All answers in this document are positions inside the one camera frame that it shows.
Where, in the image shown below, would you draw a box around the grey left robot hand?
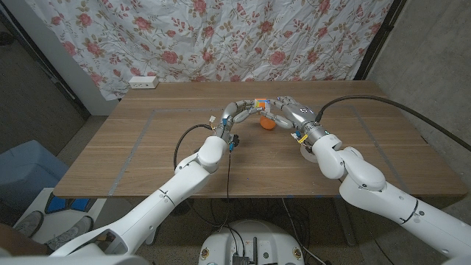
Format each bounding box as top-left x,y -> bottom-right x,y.
215,99 -> 266,140

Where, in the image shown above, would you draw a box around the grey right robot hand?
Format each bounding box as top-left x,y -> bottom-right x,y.
259,96 -> 330,145

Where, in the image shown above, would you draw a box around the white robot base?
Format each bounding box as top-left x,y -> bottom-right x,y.
198,219 -> 305,265

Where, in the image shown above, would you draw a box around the orange ball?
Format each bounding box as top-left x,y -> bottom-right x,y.
259,116 -> 277,131

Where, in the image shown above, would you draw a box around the cream masking tape roll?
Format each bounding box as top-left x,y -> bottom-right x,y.
300,145 -> 317,163

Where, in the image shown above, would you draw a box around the floral print backdrop cloth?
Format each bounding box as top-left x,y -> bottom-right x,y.
24,0 -> 394,101

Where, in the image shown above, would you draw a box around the white power strip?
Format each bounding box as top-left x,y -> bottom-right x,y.
128,75 -> 160,90

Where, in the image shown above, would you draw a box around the black backdrop pole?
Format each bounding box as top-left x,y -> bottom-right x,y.
353,0 -> 408,81

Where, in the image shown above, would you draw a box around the grey table leg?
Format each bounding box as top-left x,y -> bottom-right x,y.
333,198 -> 358,247

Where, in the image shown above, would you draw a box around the white table leg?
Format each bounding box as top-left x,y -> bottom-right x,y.
145,227 -> 160,247

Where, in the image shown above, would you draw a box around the grey sneaker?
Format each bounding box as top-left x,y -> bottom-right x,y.
14,210 -> 44,239
46,216 -> 93,250

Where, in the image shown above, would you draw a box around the white platform with blue pads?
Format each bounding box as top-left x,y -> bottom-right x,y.
14,187 -> 107,244

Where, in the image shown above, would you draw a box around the person's brown leg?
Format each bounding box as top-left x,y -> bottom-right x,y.
0,222 -> 51,257

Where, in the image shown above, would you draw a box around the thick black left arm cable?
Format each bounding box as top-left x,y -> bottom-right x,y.
172,124 -> 215,172

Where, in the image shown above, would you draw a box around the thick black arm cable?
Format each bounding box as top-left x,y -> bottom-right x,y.
172,124 -> 215,172
315,94 -> 471,152

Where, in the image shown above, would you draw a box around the thin black left arm wire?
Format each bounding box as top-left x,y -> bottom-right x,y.
225,143 -> 233,225

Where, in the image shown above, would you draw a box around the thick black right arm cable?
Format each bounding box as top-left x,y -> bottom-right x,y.
315,94 -> 471,152

